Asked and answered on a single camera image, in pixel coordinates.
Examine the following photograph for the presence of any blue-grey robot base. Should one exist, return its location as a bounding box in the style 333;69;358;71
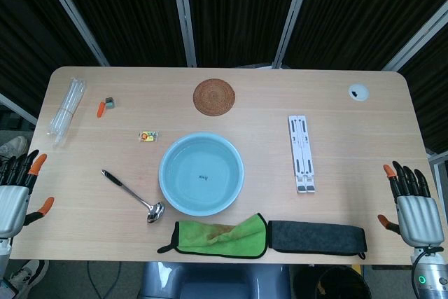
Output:
139;262;291;299

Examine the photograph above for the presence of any dark grey cloth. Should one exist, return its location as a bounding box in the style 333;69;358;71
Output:
267;220;368;260

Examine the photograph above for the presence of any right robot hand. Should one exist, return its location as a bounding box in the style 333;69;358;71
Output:
377;160;445;247

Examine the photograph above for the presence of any white table cable grommet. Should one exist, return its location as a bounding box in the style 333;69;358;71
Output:
347;83;370;102

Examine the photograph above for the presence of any white folding laptop stand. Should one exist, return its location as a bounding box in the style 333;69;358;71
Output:
288;114;319;194

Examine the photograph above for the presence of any black trash bin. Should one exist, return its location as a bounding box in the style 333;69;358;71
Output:
293;265;372;299

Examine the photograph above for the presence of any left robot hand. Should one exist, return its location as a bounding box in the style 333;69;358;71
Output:
0;149;55;239

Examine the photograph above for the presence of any green microfiber cloth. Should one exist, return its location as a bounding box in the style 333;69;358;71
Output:
157;212;269;260

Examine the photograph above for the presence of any black floor cable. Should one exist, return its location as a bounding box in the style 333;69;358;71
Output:
85;260;122;299

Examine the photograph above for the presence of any light blue bowl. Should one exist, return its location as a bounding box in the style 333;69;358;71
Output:
159;132;245;217

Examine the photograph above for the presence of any round woven rattan coaster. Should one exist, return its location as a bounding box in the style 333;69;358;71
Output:
192;78;235;117

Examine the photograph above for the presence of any white sneaker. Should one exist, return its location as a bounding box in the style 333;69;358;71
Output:
8;259;50;291
0;135;28;160

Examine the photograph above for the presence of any clear plastic straw bundle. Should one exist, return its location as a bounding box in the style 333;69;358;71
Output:
46;75;88;148

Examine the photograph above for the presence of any grey partition post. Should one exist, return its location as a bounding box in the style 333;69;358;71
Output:
34;0;110;67
169;0;197;68
272;0;315;69
380;6;448;71

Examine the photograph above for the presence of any silver metal ladle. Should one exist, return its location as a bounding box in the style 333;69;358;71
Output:
101;169;166;224

